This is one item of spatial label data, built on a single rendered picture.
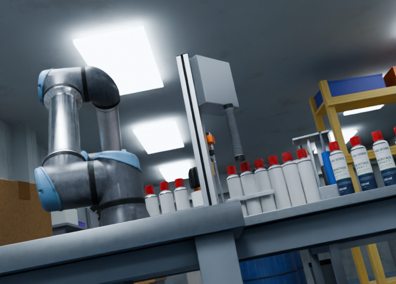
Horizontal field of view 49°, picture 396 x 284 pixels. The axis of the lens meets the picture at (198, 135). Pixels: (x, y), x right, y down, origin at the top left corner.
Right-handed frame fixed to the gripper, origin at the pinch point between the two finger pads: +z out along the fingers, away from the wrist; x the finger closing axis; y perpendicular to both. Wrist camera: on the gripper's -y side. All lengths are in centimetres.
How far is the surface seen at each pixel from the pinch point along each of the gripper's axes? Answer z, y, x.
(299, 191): 34, -2, -58
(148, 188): -5.5, -0.6, -17.9
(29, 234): -9.8, -32.7, 14.5
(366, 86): -38, 341, -219
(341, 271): 70, 114, -52
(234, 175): 13.5, -1.1, -45.7
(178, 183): 1.3, -1.1, -28.1
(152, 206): 1.2, -1.3, -15.2
